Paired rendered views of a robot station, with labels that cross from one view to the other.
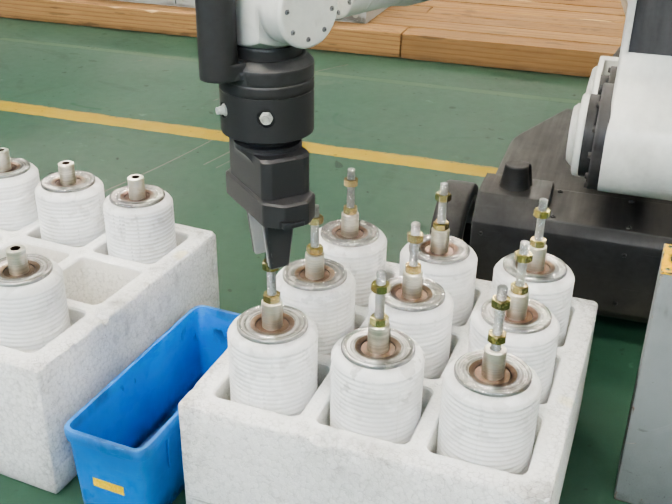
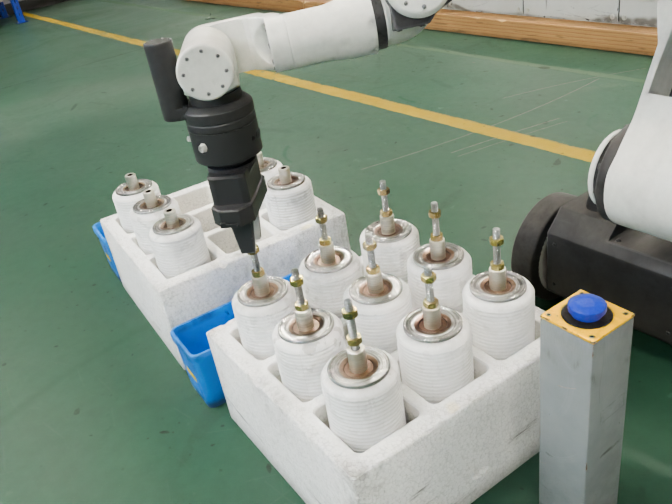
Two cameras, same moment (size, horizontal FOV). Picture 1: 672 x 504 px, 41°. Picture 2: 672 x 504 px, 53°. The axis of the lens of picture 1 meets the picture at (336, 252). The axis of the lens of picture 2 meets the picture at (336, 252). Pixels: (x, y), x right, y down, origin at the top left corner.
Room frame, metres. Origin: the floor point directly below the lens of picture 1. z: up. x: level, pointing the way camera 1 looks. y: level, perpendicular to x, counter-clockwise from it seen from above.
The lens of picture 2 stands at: (0.22, -0.55, 0.78)
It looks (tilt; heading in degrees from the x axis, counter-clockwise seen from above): 30 degrees down; 39
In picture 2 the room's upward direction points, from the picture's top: 10 degrees counter-clockwise
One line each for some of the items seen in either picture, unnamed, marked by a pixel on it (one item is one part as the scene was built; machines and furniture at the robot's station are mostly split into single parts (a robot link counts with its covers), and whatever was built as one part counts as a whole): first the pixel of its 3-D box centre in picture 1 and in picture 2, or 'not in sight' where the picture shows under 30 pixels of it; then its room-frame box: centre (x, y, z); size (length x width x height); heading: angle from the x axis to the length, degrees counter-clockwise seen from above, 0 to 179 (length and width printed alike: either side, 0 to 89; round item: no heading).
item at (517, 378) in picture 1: (492, 373); (358, 367); (0.72, -0.15, 0.25); 0.08 x 0.08 x 0.01
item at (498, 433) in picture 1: (484, 446); (367, 423); (0.72, -0.15, 0.16); 0.10 x 0.10 x 0.18
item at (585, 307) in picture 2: not in sight; (586, 310); (0.84, -0.38, 0.32); 0.04 x 0.04 x 0.02
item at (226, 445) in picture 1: (404, 409); (387, 377); (0.87, -0.09, 0.09); 0.39 x 0.39 x 0.18; 69
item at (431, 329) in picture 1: (407, 361); (382, 340); (0.87, -0.09, 0.16); 0.10 x 0.10 x 0.18
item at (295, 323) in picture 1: (272, 324); (262, 291); (0.80, 0.07, 0.25); 0.08 x 0.08 x 0.01
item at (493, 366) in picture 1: (494, 362); (357, 359); (0.72, -0.15, 0.26); 0.02 x 0.02 x 0.03
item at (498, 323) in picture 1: (498, 320); (352, 327); (0.72, -0.15, 0.31); 0.01 x 0.01 x 0.08
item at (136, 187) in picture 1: (136, 188); (285, 175); (1.12, 0.28, 0.26); 0.02 x 0.02 x 0.03
